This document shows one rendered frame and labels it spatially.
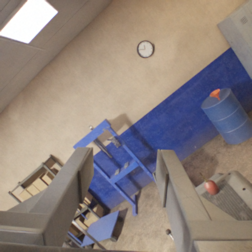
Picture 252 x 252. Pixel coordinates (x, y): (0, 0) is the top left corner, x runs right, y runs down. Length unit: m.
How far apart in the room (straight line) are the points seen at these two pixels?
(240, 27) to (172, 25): 1.14
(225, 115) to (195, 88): 0.88
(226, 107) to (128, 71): 1.90
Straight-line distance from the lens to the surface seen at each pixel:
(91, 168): 0.16
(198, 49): 3.99
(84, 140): 3.55
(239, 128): 3.65
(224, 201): 1.14
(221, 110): 3.44
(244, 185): 1.16
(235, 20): 3.73
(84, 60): 3.87
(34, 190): 4.71
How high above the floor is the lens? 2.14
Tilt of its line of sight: 11 degrees down
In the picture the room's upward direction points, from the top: 41 degrees counter-clockwise
